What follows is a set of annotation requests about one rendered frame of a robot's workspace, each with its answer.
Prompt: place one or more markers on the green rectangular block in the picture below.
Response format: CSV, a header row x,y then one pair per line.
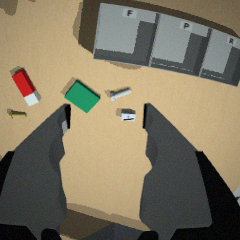
x,y
82,96

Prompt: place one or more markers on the red and white eraser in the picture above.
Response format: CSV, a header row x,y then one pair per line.
x,y
26,87

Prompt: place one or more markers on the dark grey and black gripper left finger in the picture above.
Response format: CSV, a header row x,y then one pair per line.
x,y
31,194

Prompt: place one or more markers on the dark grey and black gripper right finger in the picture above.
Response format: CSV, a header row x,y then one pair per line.
x,y
183,196

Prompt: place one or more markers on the grey metal bolt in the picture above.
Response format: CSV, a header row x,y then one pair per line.
x,y
119,94

